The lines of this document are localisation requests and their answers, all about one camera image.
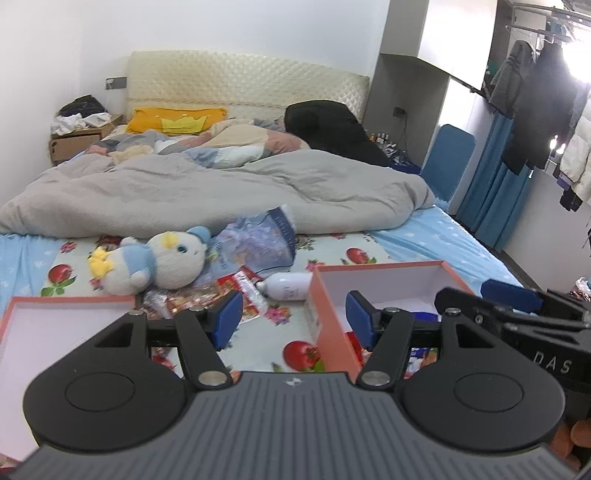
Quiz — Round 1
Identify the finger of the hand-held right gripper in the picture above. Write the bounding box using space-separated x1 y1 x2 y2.
435 286 513 333
480 279 585 320

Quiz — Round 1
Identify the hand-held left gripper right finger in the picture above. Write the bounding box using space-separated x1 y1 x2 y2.
345 290 502 388

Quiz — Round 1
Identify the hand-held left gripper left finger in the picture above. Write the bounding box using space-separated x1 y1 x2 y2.
92 291 245 388

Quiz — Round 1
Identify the small red snack packet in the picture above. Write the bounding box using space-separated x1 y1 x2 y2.
345 331 370 365

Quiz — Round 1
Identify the orange white cardboard box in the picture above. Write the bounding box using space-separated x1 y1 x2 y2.
305 260 481 384

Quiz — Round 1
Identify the clear orange snack packet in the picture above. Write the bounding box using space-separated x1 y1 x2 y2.
142 285 222 319

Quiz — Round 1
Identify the colourful snack packet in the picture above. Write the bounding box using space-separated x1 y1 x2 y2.
409 346 441 370

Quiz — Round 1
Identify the red white candy packet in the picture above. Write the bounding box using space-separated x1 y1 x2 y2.
150 346 183 370

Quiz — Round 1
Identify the person's right hand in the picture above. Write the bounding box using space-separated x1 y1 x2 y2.
551 422 590 469

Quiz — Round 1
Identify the fruit print mat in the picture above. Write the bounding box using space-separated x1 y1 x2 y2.
39 231 393 374

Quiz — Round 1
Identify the white bottle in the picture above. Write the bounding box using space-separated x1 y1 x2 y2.
255 272 315 302

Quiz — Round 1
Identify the blue star bed sheet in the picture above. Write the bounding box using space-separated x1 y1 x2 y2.
0 203 525 301

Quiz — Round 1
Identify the white blue plush toy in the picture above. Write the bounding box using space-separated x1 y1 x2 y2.
88 225 215 296

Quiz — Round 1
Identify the translucent blue snack bag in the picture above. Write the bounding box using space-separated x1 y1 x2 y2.
203 203 298 282

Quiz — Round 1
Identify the blue curtain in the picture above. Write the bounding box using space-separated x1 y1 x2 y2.
457 111 532 252

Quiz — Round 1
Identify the grey duvet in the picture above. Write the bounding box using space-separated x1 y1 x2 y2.
0 150 437 238

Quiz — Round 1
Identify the blue covered chair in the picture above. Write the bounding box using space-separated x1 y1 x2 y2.
421 124 476 204

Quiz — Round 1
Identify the white puffer jacket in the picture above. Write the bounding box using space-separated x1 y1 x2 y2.
556 115 591 204

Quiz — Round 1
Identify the pastel patchwork quilt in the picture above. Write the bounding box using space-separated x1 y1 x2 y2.
88 117 311 168

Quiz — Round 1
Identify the black hanging coat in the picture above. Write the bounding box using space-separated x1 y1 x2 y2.
501 44 591 174

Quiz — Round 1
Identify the orange white box lid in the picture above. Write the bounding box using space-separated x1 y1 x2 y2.
0 295 137 462

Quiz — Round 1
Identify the black jacket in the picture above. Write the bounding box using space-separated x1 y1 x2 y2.
284 99 393 167

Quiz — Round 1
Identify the yellow crown pillow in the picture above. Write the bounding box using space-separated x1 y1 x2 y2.
126 107 229 136

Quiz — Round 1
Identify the grey hanging jacket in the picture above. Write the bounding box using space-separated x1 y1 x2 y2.
489 39 536 116

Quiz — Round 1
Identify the brown cardboard box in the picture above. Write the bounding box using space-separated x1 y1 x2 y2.
49 115 125 167

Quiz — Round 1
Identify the cream quilted headboard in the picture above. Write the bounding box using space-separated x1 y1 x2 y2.
126 50 371 134

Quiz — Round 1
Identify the pile of clothes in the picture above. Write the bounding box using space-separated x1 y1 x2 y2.
51 95 116 134

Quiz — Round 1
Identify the metal clothes rack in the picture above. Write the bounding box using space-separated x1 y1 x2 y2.
505 0 591 47

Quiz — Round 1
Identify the black charger with cable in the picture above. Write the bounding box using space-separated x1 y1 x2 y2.
392 106 409 153

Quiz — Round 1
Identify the white wall cabinet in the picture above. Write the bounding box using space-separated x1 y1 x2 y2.
372 0 498 93

